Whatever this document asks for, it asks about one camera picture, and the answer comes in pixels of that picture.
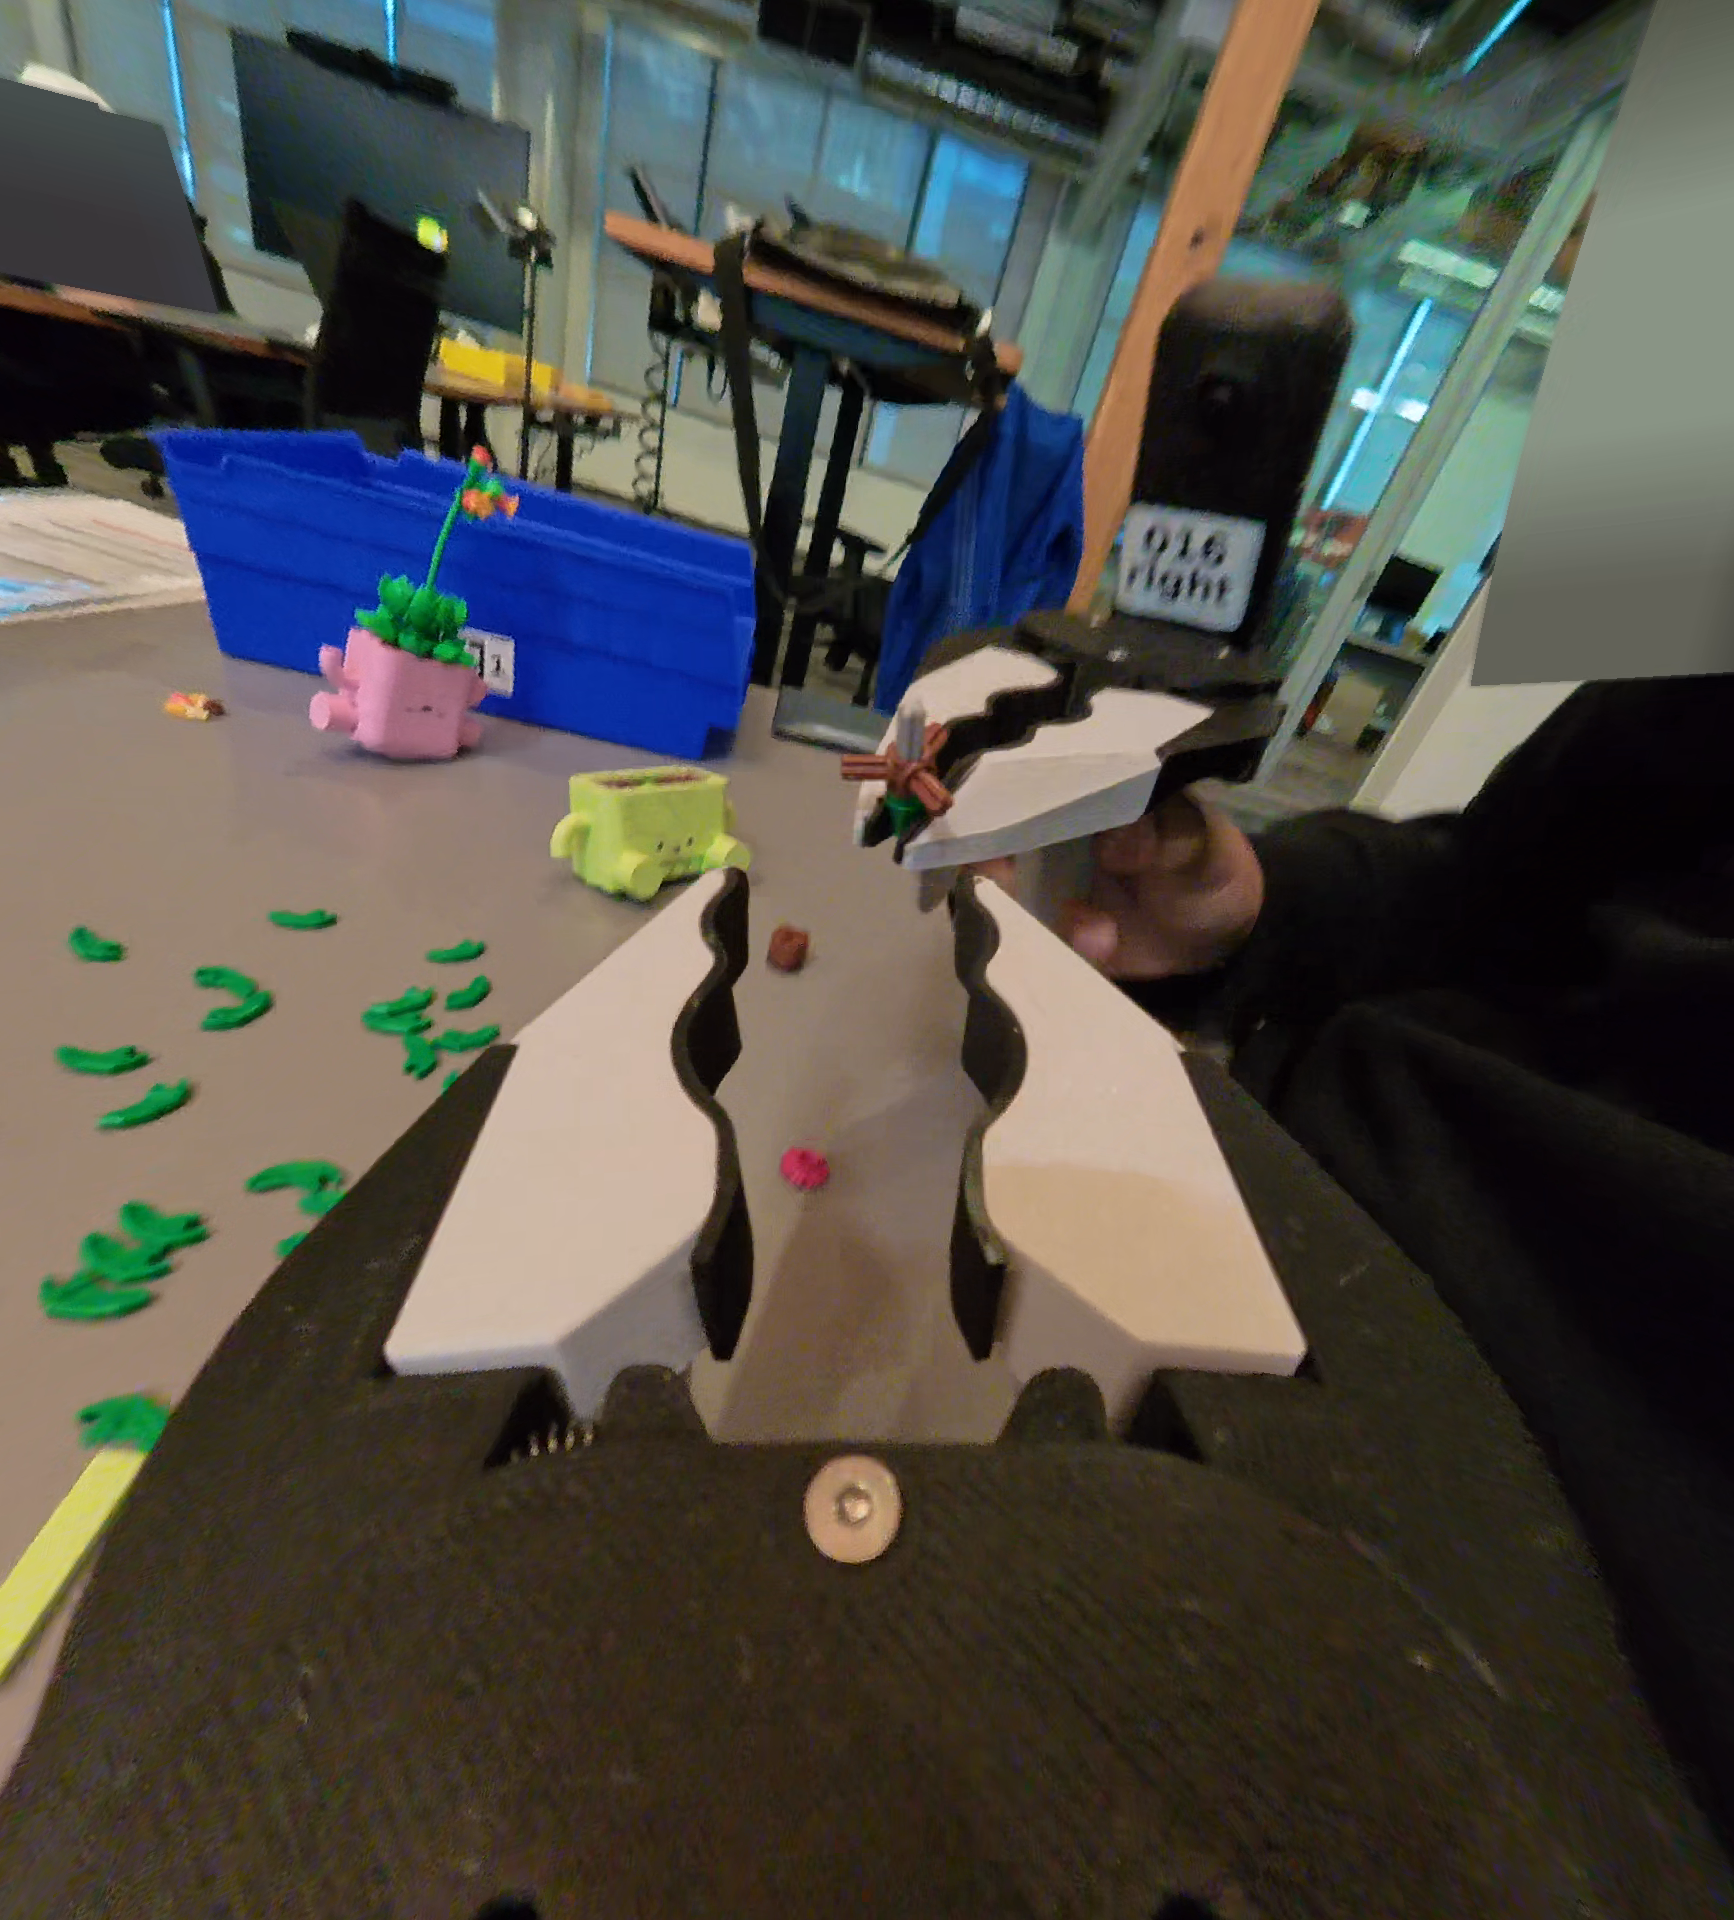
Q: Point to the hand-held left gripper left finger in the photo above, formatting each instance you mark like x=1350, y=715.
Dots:
x=566, y=1201

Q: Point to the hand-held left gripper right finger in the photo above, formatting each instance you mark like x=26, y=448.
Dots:
x=1122, y=1201

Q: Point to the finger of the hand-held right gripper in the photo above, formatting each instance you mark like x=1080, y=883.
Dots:
x=987, y=669
x=1047, y=795

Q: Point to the brown toy branch piece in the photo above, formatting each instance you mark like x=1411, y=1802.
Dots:
x=904, y=773

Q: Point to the green toy stalk piece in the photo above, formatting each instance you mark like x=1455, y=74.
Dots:
x=897, y=812

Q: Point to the pink toy flower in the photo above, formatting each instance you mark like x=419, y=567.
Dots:
x=802, y=1167

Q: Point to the person's right forearm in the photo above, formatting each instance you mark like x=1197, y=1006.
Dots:
x=1483, y=900

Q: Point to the person's right hand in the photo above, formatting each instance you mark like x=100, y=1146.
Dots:
x=1167, y=900

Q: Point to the blue jacket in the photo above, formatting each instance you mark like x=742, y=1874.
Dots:
x=987, y=555

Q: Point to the black flat panel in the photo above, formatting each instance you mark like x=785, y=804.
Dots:
x=830, y=720

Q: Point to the small brown toy brick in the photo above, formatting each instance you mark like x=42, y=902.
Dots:
x=788, y=945

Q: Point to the lime green toy pot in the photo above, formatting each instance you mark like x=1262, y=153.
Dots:
x=651, y=833

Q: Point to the black bag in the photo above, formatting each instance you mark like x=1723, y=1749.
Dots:
x=867, y=262

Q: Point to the scatter of green toy leaves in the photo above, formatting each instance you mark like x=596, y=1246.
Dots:
x=95, y=1298

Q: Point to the blue plastic bin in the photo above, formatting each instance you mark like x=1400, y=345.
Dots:
x=507, y=584

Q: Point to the pink toy pot with plant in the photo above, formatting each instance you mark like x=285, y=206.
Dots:
x=403, y=705

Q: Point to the person's black jacket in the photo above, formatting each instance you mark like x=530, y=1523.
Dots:
x=1632, y=1350

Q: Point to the wooden top standing desk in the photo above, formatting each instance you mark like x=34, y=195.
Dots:
x=657, y=241

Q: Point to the yellow plastic bin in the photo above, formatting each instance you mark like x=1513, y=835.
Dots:
x=484, y=364

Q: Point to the small orange toy piece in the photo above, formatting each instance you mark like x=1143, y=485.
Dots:
x=192, y=705

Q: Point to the long yellow toy tile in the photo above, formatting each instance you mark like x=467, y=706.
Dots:
x=34, y=1590

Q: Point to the black office chair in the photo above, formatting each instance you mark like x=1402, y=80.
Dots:
x=372, y=330

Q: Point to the large black monitor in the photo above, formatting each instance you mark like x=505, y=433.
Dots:
x=380, y=181

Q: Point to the printed paper sheet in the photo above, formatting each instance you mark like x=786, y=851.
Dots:
x=42, y=555

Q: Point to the long wooden office desk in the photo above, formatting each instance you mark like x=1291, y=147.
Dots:
x=102, y=309

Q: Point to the dark grey desktop monitor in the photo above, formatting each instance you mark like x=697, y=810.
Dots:
x=57, y=195

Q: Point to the wooden post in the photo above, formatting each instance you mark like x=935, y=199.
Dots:
x=1205, y=225

